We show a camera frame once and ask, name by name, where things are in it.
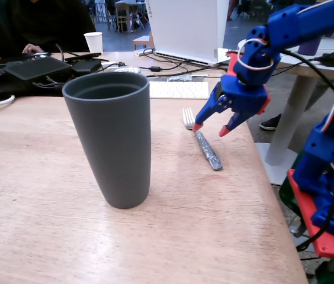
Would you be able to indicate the blue gripper with motor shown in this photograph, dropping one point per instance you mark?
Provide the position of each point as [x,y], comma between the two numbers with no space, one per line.
[245,97]

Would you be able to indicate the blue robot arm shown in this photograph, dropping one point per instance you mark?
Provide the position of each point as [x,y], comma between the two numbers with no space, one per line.
[312,20]

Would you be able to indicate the bystander hand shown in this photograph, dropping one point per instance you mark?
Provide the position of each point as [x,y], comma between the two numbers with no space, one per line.
[33,49]

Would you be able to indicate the black shoe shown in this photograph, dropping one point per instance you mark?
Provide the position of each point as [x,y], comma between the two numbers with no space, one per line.
[270,123]

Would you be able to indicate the white keyboard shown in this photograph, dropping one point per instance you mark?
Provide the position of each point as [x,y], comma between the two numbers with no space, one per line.
[179,90]

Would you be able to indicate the crumpled foil wrapper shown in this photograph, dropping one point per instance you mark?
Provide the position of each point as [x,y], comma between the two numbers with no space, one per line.
[180,78]

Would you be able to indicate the round white table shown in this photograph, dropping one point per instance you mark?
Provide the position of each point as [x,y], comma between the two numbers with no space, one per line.
[291,118]

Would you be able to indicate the white usb hub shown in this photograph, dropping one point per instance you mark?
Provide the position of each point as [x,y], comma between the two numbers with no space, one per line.
[141,52]

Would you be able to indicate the round metal tin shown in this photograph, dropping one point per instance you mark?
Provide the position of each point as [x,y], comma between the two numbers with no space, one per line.
[125,69]

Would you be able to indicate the wooden stool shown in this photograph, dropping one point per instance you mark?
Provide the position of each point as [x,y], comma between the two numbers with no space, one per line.
[143,41]

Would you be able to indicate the purple bottle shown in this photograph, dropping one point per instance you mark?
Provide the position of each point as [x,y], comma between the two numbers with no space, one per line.
[309,47]

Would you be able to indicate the tall gray plastic cup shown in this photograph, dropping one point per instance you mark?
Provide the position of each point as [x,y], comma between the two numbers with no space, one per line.
[113,142]

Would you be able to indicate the wooden chair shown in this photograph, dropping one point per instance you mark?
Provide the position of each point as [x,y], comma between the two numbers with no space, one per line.
[123,17]

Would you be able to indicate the black power brick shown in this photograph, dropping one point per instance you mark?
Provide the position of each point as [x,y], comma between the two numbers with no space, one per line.
[85,66]

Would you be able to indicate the white paper cup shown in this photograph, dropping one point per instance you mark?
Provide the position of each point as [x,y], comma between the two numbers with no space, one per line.
[93,43]

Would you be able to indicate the black phone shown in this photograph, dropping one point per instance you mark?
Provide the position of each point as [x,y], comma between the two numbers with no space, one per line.
[82,56]

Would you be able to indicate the black flat pad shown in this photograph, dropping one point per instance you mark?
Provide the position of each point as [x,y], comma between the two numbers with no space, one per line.
[36,68]

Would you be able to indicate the person in dark shirt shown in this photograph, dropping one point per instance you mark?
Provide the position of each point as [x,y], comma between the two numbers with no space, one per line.
[51,20]

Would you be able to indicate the red wrist camera mount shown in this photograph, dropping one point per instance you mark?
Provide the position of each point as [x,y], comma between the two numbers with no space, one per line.
[232,63]

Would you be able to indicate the red robot base plate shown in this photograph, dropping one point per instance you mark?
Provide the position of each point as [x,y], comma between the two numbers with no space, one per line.
[318,236]

